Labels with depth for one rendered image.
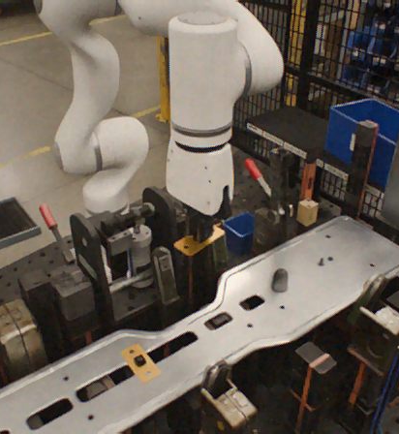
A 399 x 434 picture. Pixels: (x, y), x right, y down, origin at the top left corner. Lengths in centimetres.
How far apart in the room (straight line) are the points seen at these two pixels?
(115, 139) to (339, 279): 61
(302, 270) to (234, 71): 59
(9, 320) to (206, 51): 58
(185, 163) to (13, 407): 49
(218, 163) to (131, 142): 59
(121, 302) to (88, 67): 49
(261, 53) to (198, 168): 17
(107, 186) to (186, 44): 74
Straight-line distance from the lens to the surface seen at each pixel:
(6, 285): 163
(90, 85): 113
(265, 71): 69
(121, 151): 126
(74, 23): 104
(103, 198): 132
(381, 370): 106
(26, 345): 95
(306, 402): 104
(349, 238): 125
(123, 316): 107
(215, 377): 80
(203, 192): 72
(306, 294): 108
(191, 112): 66
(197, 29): 63
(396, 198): 131
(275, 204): 117
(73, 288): 98
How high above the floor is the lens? 172
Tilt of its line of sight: 36 degrees down
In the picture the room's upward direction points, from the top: straight up
